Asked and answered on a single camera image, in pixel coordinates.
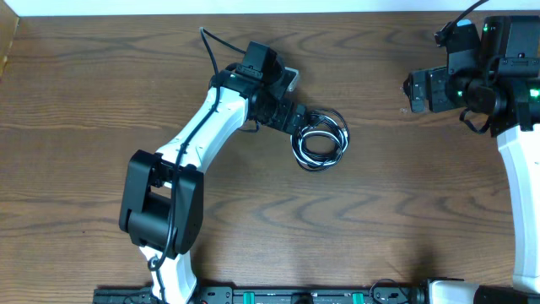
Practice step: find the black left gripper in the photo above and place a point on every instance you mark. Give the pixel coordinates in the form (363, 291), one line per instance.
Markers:
(280, 121)

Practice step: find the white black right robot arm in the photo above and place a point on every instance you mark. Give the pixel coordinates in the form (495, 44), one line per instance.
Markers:
(492, 75)

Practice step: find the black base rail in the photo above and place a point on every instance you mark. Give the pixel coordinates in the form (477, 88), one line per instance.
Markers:
(200, 292)

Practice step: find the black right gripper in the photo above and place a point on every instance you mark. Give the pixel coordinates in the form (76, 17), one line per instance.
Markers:
(434, 78)

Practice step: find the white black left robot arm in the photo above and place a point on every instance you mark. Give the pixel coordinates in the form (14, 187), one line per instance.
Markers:
(162, 202)

